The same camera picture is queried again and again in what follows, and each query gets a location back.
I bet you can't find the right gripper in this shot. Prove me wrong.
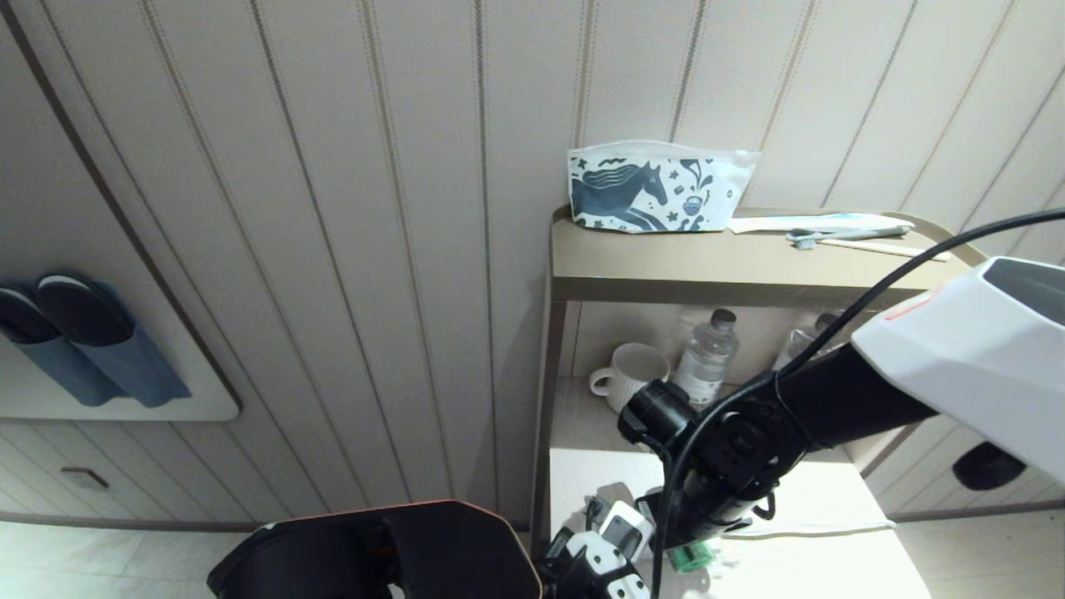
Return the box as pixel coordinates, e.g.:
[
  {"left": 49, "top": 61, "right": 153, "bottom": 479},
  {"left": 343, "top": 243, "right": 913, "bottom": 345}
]
[{"left": 639, "top": 481, "right": 756, "bottom": 550}]

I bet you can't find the green mosquito repellent device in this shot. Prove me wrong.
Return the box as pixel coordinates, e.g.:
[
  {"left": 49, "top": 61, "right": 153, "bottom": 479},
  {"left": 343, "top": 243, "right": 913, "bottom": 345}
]
[{"left": 671, "top": 541, "right": 721, "bottom": 575}]

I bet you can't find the clear water bottle black cap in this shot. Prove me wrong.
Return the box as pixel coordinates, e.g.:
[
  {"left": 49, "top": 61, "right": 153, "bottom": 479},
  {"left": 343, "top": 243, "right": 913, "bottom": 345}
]
[
  {"left": 673, "top": 309, "right": 741, "bottom": 408},
  {"left": 771, "top": 311, "right": 843, "bottom": 372}
]

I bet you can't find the white ribbed mug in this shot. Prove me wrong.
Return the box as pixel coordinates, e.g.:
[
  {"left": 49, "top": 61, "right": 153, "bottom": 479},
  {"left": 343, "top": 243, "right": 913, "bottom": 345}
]
[{"left": 588, "top": 343, "right": 671, "bottom": 414}]

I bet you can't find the beige shelf unit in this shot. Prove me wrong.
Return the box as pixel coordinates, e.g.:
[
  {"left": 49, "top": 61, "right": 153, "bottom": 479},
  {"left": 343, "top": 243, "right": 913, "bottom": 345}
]
[{"left": 531, "top": 206, "right": 991, "bottom": 599}]

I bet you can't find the grey toothbrush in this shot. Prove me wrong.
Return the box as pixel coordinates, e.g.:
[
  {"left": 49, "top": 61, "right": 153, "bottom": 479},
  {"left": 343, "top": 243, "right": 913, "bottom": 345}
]
[{"left": 786, "top": 225, "right": 913, "bottom": 251}]

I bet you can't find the white toothbrush package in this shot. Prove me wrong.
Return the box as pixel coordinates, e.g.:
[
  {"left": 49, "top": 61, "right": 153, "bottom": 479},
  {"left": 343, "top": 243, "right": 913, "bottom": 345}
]
[{"left": 729, "top": 213, "right": 916, "bottom": 235}]

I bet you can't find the white pouch with horse print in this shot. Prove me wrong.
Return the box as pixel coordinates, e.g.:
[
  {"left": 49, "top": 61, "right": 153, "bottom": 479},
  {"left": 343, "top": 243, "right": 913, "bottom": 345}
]
[{"left": 567, "top": 140, "right": 763, "bottom": 234}]

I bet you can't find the dark blue slipper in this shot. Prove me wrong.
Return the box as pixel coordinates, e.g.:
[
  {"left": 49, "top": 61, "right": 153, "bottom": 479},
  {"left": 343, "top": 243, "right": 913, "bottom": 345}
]
[
  {"left": 0, "top": 283, "right": 127, "bottom": 408},
  {"left": 36, "top": 272, "right": 192, "bottom": 409}
]

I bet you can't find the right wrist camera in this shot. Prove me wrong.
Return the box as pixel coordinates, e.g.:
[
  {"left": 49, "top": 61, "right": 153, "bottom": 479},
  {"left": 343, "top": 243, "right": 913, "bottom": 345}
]
[{"left": 596, "top": 501, "right": 658, "bottom": 560}]

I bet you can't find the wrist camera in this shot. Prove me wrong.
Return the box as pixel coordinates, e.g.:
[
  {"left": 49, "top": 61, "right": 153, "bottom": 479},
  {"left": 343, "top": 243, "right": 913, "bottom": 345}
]
[
  {"left": 542, "top": 531, "right": 651, "bottom": 599},
  {"left": 596, "top": 501, "right": 658, "bottom": 560}
]

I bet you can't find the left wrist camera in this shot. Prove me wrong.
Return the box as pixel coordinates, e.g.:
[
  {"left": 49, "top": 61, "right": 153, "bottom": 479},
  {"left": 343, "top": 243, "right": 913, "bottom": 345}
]
[{"left": 542, "top": 531, "right": 651, "bottom": 599}]

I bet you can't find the black cable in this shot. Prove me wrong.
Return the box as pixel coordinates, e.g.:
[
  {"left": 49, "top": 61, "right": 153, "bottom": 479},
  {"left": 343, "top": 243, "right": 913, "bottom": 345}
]
[{"left": 651, "top": 208, "right": 1065, "bottom": 599}]

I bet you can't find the black wall knob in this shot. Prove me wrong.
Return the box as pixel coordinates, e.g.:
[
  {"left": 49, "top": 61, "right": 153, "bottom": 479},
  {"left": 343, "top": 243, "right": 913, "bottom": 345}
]
[{"left": 952, "top": 442, "right": 1029, "bottom": 492}]

